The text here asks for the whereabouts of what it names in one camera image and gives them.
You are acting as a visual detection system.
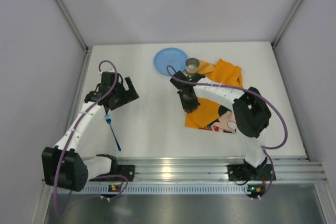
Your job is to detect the orange cartoon mouse cloth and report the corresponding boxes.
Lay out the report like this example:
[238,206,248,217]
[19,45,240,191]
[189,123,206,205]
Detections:
[185,59,243,134]

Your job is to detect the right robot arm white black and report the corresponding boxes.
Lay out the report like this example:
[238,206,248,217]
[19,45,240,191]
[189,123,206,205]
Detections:
[170,71,271,182]

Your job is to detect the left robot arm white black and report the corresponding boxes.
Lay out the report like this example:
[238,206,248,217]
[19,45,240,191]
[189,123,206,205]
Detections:
[41,71,139,191]

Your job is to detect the blue metal fork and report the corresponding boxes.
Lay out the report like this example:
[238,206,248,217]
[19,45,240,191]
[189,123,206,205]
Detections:
[104,114,121,152]

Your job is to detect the small metal cup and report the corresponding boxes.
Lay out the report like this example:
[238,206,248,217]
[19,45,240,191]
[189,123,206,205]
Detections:
[185,58,200,76]

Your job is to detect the blue plastic plate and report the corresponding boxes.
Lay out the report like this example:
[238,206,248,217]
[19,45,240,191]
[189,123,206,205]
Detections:
[154,47,188,75]

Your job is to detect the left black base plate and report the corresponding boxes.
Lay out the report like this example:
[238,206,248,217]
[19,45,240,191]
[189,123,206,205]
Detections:
[90,165,135,182]

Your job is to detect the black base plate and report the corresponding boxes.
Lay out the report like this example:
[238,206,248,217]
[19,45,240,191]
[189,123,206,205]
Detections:
[227,164,276,182]
[90,165,135,182]

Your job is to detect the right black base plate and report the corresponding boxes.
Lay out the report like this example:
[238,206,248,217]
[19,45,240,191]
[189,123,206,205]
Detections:
[227,164,276,182]

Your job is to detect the slotted grey cable duct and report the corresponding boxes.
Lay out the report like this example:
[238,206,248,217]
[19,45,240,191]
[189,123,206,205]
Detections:
[52,184,263,195]

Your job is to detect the left aluminium frame post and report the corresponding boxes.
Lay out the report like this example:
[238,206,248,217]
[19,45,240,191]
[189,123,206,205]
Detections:
[54,0,89,51]

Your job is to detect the aluminium frame post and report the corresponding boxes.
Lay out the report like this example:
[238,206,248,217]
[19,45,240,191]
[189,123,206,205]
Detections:
[271,0,304,50]
[54,0,89,51]

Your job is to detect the aluminium mounting rail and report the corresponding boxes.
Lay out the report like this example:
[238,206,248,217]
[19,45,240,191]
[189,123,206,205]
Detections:
[84,157,327,184]

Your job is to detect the right aluminium frame post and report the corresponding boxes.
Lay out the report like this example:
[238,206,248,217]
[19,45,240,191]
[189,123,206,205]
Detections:
[271,0,304,50]

